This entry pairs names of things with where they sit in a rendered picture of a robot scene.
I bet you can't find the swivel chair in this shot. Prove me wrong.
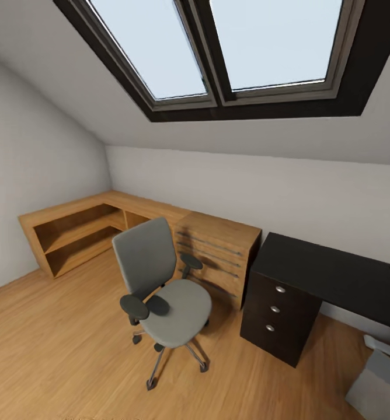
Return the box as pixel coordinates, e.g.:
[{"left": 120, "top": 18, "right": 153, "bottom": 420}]
[{"left": 112, "top": 216, "right": 213, "bottom": 390}]

